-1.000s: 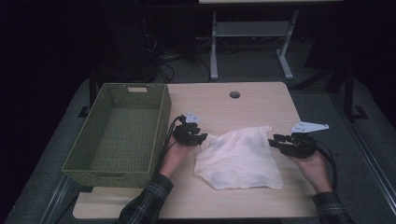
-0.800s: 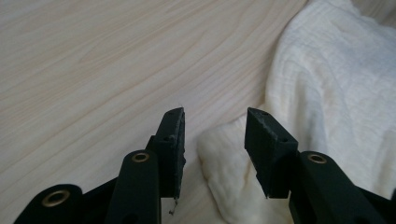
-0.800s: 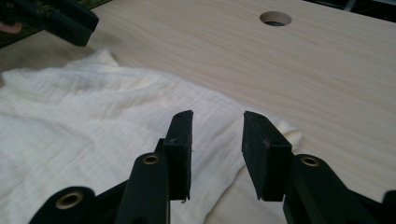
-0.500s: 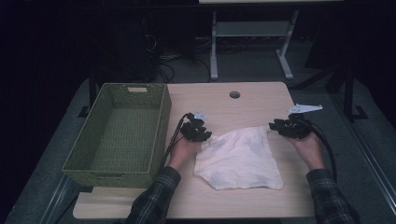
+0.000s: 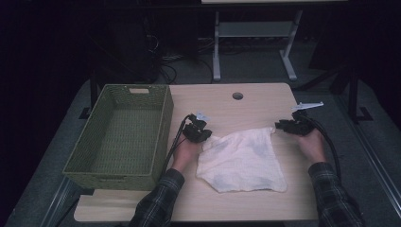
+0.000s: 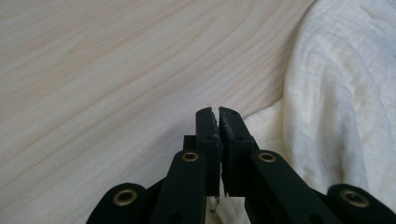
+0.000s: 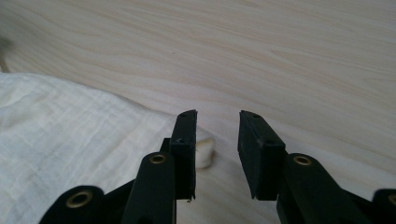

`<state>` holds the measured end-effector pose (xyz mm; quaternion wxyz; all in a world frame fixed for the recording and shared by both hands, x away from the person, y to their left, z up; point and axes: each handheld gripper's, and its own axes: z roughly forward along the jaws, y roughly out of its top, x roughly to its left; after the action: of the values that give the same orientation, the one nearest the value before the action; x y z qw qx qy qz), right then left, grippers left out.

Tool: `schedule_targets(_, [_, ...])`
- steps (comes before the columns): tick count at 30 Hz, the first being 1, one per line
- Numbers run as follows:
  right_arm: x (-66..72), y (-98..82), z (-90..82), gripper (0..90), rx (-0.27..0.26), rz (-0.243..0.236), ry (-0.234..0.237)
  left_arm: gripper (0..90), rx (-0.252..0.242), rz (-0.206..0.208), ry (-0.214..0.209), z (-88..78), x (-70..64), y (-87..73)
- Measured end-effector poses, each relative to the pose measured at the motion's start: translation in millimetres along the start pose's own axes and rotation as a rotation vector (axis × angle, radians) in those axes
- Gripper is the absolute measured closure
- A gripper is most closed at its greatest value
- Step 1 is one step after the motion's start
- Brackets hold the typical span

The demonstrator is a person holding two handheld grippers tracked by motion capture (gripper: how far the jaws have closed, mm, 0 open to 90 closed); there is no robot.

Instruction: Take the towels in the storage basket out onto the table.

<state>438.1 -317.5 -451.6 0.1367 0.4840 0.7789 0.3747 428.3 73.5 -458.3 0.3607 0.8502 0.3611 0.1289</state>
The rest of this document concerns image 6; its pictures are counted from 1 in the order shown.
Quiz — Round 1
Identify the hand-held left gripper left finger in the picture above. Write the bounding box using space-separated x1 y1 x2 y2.
182 106 223 199

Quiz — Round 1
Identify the cream cloth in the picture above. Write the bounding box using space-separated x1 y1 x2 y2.
206 0 396 224

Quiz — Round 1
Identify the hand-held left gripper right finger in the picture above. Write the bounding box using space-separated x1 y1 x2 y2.
219 106 260 198

